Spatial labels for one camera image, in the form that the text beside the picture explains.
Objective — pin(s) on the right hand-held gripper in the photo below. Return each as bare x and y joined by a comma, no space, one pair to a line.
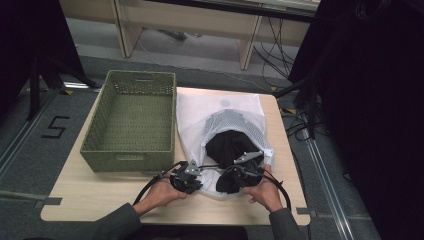
248,170

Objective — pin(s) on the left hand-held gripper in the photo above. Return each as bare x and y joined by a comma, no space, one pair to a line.
185,176

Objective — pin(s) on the black cloth garment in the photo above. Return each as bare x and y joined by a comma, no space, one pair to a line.
230,146

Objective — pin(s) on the white mesh laundry bag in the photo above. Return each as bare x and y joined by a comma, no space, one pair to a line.
200,113

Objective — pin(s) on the green woven basket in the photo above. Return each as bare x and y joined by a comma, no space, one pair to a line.
133,120

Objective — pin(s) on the person's right hand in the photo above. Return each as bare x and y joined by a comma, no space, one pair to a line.
263,191

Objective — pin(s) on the person's left hand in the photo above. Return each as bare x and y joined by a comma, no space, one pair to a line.
160,195

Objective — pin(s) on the black metal stand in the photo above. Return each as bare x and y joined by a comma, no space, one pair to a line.
306,100
43,76

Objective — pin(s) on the grey object under desk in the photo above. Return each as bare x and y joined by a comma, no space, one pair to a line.
178,34

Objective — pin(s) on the black curtain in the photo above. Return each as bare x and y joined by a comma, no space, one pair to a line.
30,43
373,100

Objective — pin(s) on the beige wooden desk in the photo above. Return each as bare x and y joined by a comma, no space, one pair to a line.
186,20

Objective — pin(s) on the metal floor rail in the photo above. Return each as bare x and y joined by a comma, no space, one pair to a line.
328,186
23,133

